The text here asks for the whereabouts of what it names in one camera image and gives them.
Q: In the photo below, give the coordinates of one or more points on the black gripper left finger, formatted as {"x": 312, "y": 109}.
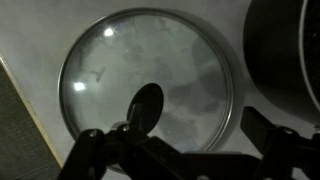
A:
{"x": 110, "y": 156}

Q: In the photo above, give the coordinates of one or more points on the black cooking pot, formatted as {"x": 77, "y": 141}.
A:
{"x": 276, "y": 56}

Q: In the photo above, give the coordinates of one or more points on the glass lid with black knob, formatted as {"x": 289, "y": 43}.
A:
{"x": 143, "y": 56}

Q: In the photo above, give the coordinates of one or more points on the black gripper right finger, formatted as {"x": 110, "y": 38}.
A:
{"x": 286, "y": 153}

